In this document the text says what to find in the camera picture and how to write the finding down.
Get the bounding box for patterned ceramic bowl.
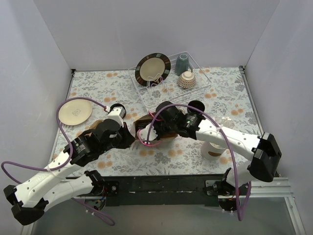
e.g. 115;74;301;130
178;71;196;89

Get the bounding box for brown cardboard cup carrier stack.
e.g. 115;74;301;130
89;119;103;130

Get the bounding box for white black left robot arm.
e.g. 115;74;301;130
3;119;135;225

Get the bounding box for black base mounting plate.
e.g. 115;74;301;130
76;175;254;208

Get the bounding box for black plastic lid stack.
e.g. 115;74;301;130
110;103;127;119

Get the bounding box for paper bag pink handles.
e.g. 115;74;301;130
131;101;186;146

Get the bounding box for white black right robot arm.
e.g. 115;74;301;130
156;101;282;195

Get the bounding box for aluminium frame rail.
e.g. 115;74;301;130
22;175;308;235

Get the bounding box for white wire dish rack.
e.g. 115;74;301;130
128;51;211;111

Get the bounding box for dark rimmed plate in rack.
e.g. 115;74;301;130
135;53;171;87

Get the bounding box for floral tablecloth mat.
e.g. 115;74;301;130
69;68;262;177

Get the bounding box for grey green mug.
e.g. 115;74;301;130
175;53;193;75

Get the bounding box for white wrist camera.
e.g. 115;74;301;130
137;124;158;144
108;109;123;126

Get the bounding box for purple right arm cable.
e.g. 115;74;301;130
146;104;252;222

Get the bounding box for white cup with stirrers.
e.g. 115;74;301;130
201;142;226;161

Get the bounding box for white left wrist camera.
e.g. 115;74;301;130
108;109;123;126

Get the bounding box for cream plate on table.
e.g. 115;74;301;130
57;99;93;126

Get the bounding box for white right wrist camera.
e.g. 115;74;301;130
137;124;158;144

